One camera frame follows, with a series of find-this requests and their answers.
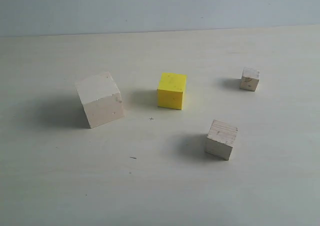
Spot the yellow cube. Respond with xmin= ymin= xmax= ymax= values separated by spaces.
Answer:
xmin=157 ymin=72 xmax=187 ymax=110

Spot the large pale wooden cube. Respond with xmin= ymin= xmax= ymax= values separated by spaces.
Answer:
xmin=75 ymin=71 xmax=125 ymax=128

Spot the medium pale wooden cube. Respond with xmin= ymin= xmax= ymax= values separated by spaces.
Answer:
xmin=204 ymin=119 xmax=238 ymax=161

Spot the small pale wooden cube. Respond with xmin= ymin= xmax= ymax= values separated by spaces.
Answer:
xmin=239 ymin=67 xmax=260 ymax=92

